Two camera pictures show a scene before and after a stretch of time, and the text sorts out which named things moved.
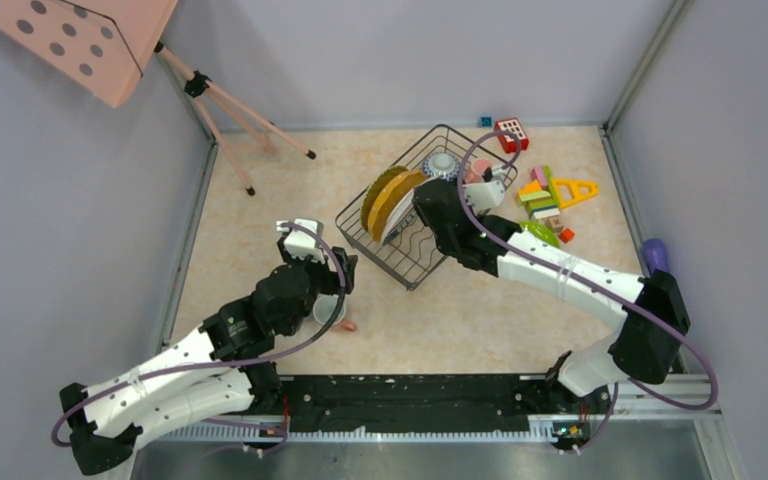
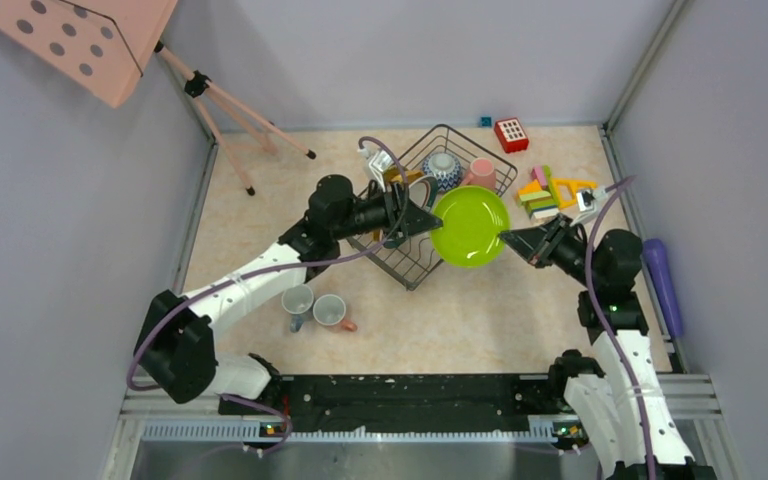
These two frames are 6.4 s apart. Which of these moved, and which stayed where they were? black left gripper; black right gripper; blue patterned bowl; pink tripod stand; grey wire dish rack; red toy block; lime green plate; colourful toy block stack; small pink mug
Moved: black right gripper; black left gripper; lime green plate
Stayed: red toy block; pink tripod stand; colourful toy block stack; blue patterned bowl; grey wire dish rack; small pink mug
